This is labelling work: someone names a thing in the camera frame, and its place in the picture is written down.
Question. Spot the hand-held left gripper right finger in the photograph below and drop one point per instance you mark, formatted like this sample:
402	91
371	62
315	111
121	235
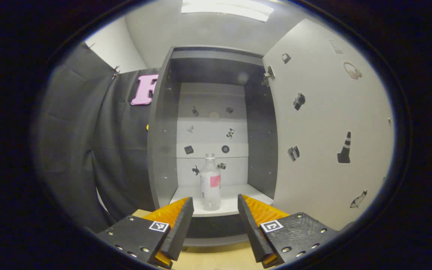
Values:
251	232

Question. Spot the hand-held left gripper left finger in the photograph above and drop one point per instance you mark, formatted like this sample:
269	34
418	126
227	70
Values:
180	232

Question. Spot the clear bottle pink label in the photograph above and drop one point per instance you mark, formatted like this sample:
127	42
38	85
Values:
210	195

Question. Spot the white cabinet door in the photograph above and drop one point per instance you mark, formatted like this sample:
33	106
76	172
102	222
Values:
321	123

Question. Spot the metal door hinge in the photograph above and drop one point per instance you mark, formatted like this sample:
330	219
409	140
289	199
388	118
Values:
270	72

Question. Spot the black backdrop cloth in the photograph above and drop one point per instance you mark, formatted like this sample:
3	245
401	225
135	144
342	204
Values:
73	150

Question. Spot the small metal clip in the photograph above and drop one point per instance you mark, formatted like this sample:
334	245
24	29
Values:
115	71

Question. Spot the ceiling light panel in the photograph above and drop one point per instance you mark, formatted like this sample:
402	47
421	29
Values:
227	9

